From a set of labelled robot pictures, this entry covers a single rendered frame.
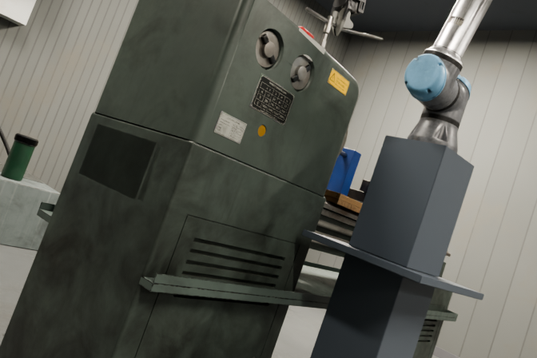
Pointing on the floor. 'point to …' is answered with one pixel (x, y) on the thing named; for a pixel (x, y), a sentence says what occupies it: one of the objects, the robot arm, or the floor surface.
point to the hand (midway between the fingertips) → (335, 31)
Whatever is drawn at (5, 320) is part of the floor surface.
